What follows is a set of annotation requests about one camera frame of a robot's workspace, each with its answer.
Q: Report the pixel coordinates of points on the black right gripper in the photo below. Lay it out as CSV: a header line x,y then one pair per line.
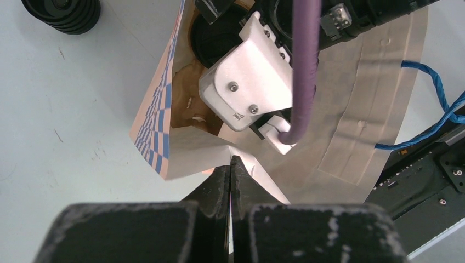
x,y
341,21

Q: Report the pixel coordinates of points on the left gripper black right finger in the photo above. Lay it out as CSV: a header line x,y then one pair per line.
x,y
266,230

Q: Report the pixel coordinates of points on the stack of black cup lids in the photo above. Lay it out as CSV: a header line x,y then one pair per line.
x,y
72,17

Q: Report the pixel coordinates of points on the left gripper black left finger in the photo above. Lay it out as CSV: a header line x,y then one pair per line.
x,y
194,229

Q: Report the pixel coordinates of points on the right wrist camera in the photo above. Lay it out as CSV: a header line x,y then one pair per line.
x,y
251,80

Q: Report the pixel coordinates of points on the paper takeout bag blue handles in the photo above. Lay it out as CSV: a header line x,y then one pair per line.
x,y
361,99

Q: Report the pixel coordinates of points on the separated brown pulp cup carrier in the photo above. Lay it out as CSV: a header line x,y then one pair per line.
x,y
187,107

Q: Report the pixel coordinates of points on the black cup lid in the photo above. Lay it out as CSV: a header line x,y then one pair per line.
x,y
210,43

